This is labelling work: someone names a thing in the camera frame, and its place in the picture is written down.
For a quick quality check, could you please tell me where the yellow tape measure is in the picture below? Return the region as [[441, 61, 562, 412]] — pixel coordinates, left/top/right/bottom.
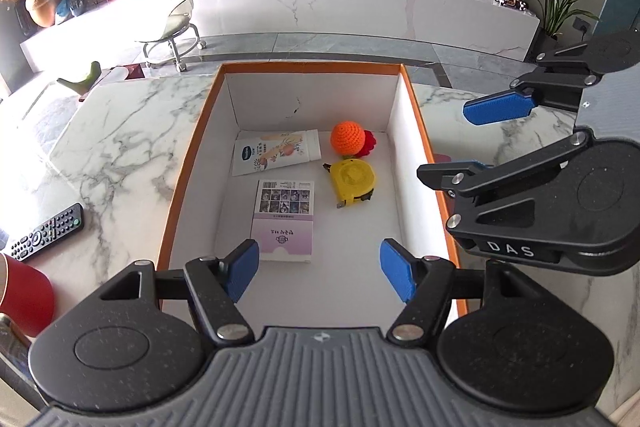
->
[[322, 158, 377, 209]]

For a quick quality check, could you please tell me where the purple white card box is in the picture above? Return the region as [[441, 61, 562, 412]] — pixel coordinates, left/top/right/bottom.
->
[[250, 179, 316, 264]]

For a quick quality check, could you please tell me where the orange round vase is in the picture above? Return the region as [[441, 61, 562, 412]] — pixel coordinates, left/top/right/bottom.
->
[[25, 0, 66, 28]]

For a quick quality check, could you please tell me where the white lotion tube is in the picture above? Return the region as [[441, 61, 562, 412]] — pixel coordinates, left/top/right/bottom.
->
[[232, 129, 322, 178]]

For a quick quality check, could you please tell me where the red cup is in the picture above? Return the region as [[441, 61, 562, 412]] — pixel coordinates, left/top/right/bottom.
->
[[0, 252, 55, 338]]

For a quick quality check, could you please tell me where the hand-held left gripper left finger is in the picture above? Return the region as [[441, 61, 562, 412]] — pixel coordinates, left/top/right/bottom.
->
[[97, 238, 261, 349]]

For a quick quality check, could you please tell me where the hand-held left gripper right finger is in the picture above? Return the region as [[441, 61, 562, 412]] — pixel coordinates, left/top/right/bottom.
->
[[380, 238, 544, 350]]

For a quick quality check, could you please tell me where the bird figurine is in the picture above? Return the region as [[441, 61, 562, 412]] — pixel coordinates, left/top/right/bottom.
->
[[56, 62, 101, 98]]

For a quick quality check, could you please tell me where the clear rolling stool chair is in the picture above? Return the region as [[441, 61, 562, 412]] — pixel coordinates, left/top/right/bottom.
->
[[134, 0, 207, 72]]

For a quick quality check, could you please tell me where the black remote control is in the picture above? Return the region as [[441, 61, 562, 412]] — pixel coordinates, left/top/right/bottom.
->
[[9, 203, 86, 262]]

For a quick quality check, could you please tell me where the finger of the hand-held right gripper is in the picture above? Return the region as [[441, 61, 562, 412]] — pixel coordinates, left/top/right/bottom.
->
[[416, 128, 596, 243], [462, 41, 608, 126]]

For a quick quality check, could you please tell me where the white marble tv console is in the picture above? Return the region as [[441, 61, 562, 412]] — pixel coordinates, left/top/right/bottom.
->
[[20, 0, 542, 72]]

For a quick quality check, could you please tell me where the orange cardboard box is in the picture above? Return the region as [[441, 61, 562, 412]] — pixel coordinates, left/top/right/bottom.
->
[[155, 62, 469, 315]]

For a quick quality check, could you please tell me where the orange crochet ball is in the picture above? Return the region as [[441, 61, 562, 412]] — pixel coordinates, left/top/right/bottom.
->
[[330, 120, 377, 159]]

